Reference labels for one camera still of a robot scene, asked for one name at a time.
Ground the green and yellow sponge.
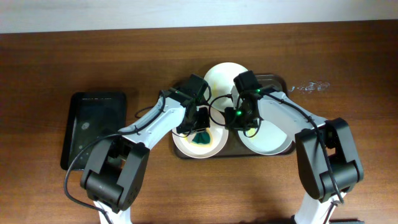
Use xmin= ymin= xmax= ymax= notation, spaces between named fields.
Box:
xmin=190 ymin=131 xmax=212 ymax=146

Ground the white plate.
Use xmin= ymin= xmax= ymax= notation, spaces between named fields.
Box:
xmin=172 ymin=109 xmax=229 ymax=159
xmin=203 ymin=62 xmax=248 ymax=112

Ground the pale grey plate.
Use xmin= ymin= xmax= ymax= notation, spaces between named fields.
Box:
xmin=238 ymin=121 xmax=294 ymax=156

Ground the white plate back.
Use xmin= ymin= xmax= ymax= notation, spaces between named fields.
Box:
xmin=203 ymin=62 xmax=248 ymax=112

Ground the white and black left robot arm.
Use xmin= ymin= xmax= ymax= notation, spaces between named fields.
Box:
xmin=80 ymin=90 xmax=209 ymax=223

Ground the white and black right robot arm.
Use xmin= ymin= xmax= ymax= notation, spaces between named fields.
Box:
xmin=224 ymin=88 xmax=364 ymax=223

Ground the dark brown serving tray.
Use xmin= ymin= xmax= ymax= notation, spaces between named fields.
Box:
xmin=169 ymin=73 xmax=296 ymax=160

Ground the black water tray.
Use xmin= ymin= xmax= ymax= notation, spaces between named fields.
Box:
xmin=60 ymin=91 xmax=127 ymax=170

